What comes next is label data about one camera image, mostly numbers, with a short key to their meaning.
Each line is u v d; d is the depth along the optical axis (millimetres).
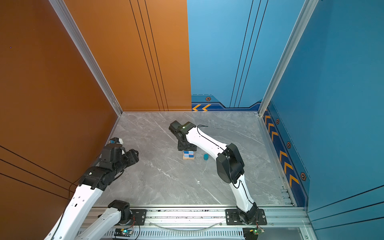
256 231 697
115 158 559
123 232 708
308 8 698
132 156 660
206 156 939
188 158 934
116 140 655
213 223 729
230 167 513
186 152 894
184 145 743
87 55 864
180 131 632
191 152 892
